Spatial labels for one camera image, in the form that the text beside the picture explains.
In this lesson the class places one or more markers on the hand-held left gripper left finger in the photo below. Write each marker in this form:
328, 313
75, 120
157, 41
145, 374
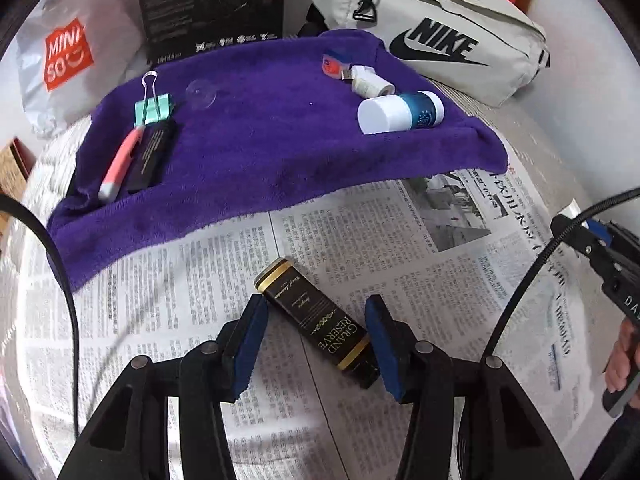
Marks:
247, 355

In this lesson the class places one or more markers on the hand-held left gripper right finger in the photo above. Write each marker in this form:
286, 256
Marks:
387, 355

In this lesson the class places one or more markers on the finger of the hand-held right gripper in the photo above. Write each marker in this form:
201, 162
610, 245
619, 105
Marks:
580, 237
598, 227

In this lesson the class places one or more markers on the black Grand Reserve box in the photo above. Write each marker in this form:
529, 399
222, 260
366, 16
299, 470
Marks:
310, 310

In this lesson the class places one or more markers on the black rectangular case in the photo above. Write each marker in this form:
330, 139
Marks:
150, 155

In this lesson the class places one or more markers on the white bottle blue label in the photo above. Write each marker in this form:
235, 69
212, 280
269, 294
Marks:
390, 112

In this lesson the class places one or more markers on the pink utility knife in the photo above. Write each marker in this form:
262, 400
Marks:
120, 165

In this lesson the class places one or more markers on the white cylindrical USB device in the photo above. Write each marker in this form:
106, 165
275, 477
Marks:
375, 85

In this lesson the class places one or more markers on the person's right forearm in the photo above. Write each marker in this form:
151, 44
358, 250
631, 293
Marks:
617, 445

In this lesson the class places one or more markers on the person's right hand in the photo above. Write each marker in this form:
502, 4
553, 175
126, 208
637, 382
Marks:
622, 360

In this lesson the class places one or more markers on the newspaper sheets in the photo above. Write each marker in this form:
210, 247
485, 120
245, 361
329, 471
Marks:
550, 160

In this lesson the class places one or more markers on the purple towel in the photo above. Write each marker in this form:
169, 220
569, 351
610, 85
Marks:
275, 150

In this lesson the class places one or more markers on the green binder clip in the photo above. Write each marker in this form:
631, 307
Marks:
152, 112

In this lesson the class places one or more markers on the white sling bag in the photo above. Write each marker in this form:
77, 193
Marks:
450, 10

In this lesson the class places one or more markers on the clear suction cup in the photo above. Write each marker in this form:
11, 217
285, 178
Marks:
201, 95

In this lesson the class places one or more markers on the brown patterned box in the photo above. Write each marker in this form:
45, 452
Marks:
12, 165

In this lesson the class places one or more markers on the black product box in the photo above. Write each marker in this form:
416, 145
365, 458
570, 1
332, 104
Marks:
210, 5

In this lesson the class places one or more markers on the white plastic shopping bag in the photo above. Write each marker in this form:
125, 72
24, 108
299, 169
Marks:
65, 35

